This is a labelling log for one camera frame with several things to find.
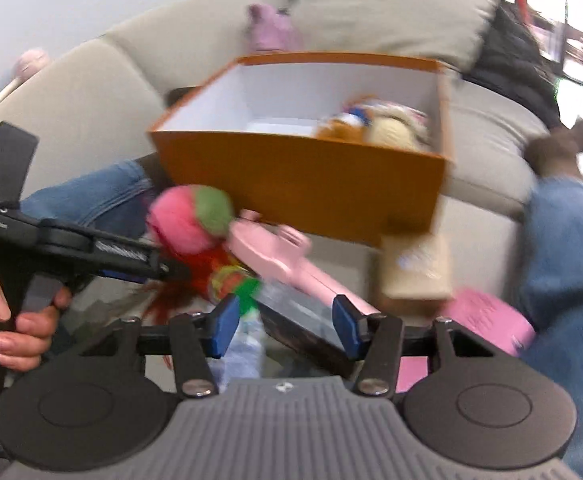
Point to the pink cloth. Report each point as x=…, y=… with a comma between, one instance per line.
x=271, y=30

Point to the pink green plush ball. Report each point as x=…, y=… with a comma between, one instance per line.
x=186, y=220

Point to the person's right leg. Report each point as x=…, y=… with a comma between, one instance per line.
x=566, y=270

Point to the colourful feather toy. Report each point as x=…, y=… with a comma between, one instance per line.
x=206, y=280

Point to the pink booklet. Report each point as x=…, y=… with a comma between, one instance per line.
x=481, y=317

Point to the person's left leg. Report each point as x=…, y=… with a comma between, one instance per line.
x=86, y=195

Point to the small brown wooden block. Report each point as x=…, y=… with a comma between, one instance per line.
x=411, y=280

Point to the person's leg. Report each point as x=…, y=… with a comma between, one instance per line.
x=86, y=195
x=566, y=270

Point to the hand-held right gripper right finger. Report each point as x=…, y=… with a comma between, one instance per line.
x=346, y=329

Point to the orange cardboard box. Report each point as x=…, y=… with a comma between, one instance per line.
x=296, y=185

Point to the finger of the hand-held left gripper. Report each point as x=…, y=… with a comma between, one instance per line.
x=131, y=255

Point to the person's left hand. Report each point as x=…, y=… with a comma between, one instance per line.
x=26, y=340

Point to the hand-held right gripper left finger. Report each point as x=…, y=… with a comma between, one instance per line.
x=224, y=324

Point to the black cushion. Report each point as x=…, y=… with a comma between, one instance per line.
x=511, y=65

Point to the brown white plush toy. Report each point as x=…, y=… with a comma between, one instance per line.
x=346, y=127

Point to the pink selfie stick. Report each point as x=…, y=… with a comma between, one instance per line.
x=281, y=255

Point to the beige sofa cushion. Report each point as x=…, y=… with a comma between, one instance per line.
x=391, y=5

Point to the black glossy box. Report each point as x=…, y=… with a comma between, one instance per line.
x=301, y=325

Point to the dark brown sock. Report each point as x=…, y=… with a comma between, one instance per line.
x=556, y=147

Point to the grey fabric sofa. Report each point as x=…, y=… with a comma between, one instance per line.
x=96, y=95

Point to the pink fluffy item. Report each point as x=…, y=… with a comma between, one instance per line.
x=31, y=62

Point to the cream plush doll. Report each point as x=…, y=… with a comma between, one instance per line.
x=396, y=130

